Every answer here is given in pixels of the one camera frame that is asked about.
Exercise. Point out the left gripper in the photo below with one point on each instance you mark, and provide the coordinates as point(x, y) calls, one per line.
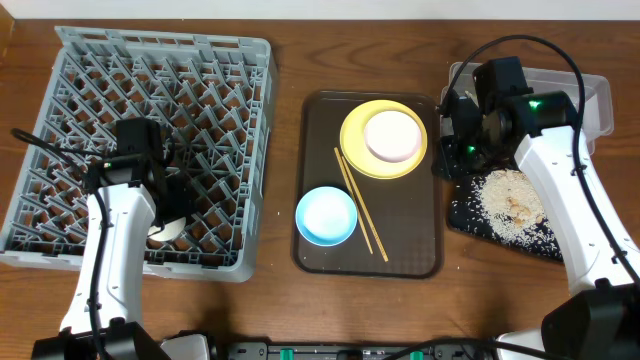
point(183, 200)

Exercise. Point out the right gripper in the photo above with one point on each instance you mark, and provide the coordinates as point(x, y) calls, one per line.
point(445, 154)

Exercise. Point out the white paper cup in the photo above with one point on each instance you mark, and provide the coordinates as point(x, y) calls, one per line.
point(168, 231)

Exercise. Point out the rice leftovers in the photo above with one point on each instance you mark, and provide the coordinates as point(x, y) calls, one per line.
point(512, 208)

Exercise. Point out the white bowl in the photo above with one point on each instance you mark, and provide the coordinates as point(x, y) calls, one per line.
point(392, 136)

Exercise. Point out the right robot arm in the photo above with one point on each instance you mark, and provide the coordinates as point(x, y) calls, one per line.
point(541, 135)

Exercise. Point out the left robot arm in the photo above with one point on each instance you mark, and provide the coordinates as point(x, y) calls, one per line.
point(130, 202)

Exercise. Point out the grey dishwasher rack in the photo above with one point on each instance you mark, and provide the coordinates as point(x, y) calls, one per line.
point(213, 97)

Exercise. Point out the black tray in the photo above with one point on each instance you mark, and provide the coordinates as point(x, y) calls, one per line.
point(464, 216)

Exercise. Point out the dark brown serving tray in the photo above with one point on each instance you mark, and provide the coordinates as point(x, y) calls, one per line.
point(406, 211)

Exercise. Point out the yellow plate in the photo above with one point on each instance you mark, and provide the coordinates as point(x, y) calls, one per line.
point(355, 151)

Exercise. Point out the wooden chopstick right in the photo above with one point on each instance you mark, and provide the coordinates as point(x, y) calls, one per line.
point(365, 209)

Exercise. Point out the wooden chopstick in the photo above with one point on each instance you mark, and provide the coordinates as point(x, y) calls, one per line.
point(352, 195)
point(365, 209)

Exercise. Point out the wooden chopstick left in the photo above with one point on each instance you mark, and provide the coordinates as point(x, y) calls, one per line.
point(352, 195)

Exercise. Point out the clear plastic bin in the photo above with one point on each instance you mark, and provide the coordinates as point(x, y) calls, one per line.
point(598, 117)

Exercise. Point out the light blue bowl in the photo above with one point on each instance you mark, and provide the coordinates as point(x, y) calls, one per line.
point(326, 216)

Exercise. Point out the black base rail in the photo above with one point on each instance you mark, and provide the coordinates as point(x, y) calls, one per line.
point(199, 346)

